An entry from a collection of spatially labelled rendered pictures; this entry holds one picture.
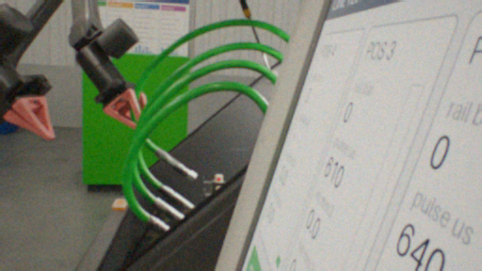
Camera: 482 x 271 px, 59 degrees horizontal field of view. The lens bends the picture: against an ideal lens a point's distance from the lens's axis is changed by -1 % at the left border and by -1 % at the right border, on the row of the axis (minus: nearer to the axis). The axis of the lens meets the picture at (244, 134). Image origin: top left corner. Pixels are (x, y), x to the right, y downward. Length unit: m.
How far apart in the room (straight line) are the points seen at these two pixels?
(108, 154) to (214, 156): 3.03
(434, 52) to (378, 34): 0.06
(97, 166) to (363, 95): 4.04
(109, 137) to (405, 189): 4.03
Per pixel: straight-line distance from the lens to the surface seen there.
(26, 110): 0.78
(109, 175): 4.24
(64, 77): 7.62
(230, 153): 1.20
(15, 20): 0.81
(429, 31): 0.18
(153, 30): 7.26
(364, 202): 0.19
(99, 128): 4.14
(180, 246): 0.57
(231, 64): 0.69
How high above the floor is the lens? 1.35
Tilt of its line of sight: 10 degrees down
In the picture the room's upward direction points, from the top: 4 degrees clockwise
